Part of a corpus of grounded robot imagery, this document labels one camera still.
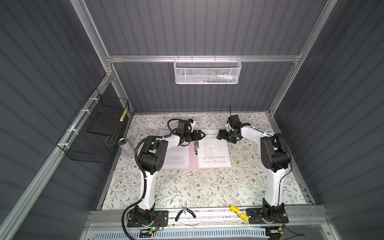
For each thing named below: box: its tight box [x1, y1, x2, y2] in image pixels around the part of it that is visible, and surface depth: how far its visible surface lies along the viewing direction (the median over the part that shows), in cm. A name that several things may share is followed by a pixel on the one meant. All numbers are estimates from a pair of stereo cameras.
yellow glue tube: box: [230, 205, 250, 222], surface depth 75 cm
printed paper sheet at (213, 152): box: [197, 129, 232, 168], surface depth 99 cm
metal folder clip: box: [194, 140, 200, 155], surface depth 101 cm
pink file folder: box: [162, 141, 233, 170], surface depth 95 cm
